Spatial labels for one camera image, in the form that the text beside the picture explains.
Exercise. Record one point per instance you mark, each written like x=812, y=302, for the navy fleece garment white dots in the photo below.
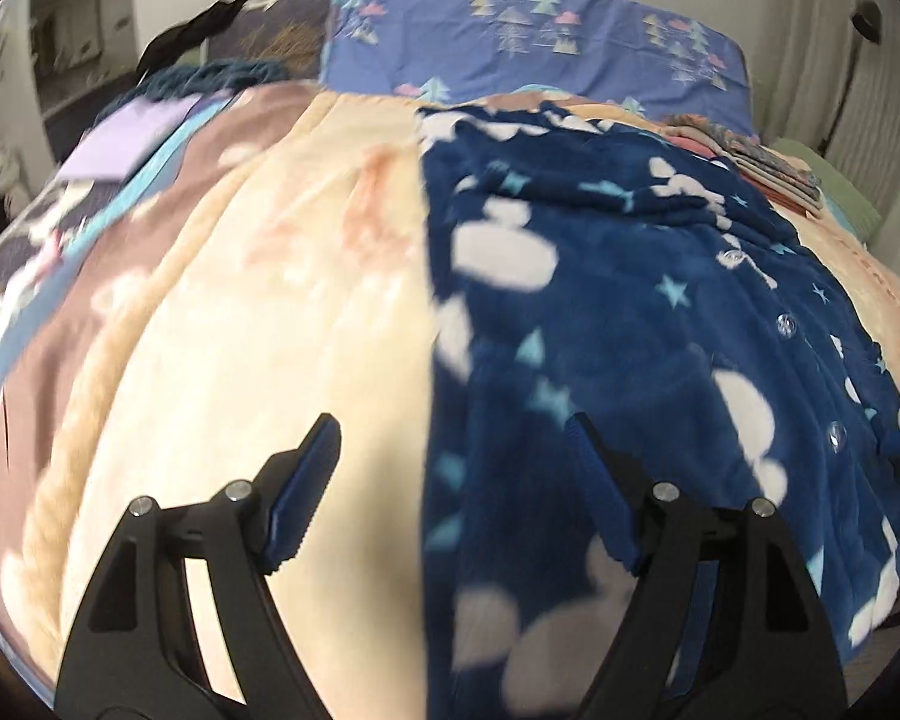
x=607, y=300

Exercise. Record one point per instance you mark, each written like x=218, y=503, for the arched wall mirror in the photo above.
x=60, y=37

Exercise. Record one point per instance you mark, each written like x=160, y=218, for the black cloth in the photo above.
x=187, y=26

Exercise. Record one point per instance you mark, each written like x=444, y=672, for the teal knitted cloth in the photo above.
x=210, y=76

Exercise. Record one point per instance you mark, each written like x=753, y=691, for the peach plush blanket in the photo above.
x=270, y=330

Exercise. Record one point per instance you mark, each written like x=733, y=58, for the light blue cloth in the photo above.
x=840, y=211

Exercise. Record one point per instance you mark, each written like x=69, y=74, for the white curtain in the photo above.
x=832, y=52

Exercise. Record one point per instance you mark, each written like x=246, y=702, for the printed bed sheet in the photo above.
x=7, y=255

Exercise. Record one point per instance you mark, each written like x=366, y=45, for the dark branch-print pillow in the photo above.
x=285, y=37

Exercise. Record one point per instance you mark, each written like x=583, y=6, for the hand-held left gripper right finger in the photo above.
x=600, y=495

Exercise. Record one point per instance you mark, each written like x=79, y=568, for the blue tree-print pillow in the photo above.
x=510, y=37

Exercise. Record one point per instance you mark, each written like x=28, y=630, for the green pillow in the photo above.
x=840, y=184

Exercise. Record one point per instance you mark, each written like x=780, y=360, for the folded grey cloth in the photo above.
x=776, y=172

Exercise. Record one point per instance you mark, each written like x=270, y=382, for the lavender cloth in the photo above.
x=127, y=139

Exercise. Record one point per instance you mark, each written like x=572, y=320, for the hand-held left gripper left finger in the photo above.
x=307, y=487

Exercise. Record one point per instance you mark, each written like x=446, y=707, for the folded floral cloth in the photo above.
x=709, y=136

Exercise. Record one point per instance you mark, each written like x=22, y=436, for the folded rust cloth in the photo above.
x=799, y=206

